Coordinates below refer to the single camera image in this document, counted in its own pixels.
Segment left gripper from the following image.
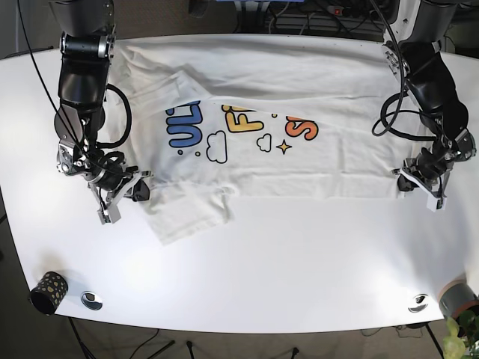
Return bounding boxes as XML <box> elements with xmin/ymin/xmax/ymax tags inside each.
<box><xmin>393</xmin><ymin>159</ymin><xmax>450</xmax><ymax>212</ymax></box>

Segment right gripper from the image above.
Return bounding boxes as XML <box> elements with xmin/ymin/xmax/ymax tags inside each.
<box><xmin>88</xmin><ymin>169</ymin><xmax>152</xmax><ymax>224</ymax></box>

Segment white printed T-shirt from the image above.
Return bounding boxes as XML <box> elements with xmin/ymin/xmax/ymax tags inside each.
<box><xmin>110</xmin><ymin>34</ymin><xmax>421</xmax><ymax>244</ymax></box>

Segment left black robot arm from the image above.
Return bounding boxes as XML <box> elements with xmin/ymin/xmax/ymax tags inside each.
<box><xmin>371</xmin><ymin>1</ymin><xmax>476</xmax><ymax>212</ymax></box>

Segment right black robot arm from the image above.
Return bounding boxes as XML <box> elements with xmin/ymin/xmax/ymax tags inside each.
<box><xmin>49</xmin><ymin>1</ymin><xmax>150</xmax><ymax>224</ymax></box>

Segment grey plant pot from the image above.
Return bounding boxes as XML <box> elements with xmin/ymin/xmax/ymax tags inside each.
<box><xmin>438</xmin><ymin>280</ymin><xmax>478</xmax><ymax>319</ymax></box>

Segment black gold-dotted cup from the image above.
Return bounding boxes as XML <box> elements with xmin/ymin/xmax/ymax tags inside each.
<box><xmin>28</xmin><ymin>271</ymin><xmax>69</xmax><ymax>316</ymax></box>

